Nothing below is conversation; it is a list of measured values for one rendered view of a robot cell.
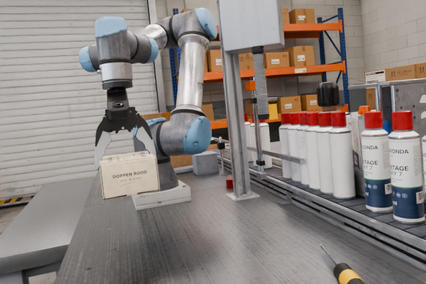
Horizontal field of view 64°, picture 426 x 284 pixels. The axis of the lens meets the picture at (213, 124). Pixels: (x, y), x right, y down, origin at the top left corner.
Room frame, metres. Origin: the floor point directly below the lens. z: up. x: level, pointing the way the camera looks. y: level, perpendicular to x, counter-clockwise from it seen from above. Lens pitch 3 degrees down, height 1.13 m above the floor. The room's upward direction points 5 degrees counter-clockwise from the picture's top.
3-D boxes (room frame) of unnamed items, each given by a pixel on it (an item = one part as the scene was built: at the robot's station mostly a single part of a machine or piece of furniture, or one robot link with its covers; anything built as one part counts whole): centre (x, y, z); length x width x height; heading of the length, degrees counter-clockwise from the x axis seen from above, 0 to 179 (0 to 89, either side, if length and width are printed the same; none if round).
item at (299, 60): (5.42, -0.84, 1.26); 2.78 x 0.61 x 2.51; 108
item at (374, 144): (0.70, -0.33, 0.98); 0.05 x 0.05 x 0.20
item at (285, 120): (1.06, -0.23, 0.98); 0.05 x 0.05 x 0.20
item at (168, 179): (1.15, 0.21, 0.92); 0.15 x 0.15 x 0.10
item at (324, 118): (0.86, -0.28, 0.98); 0.05 x 0.05 x 0.20
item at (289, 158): (1.44, -0.09, 0.96); 1.07 x 0.01 x 0.01; 15
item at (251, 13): (1.05, -0.15, 1.38); 0.17 x 0.10 x 0.19; 70
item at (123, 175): (0.81, 0.21, 0.99); 0.16 x 0.12 x 0.07; 18
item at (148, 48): (0.93, 0.20, 1.30); 0.11 x 0.11 x 0.08; 66
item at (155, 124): (1.15, 0.21, 1.04); 0.13 x 0.12 x 0.14; 66
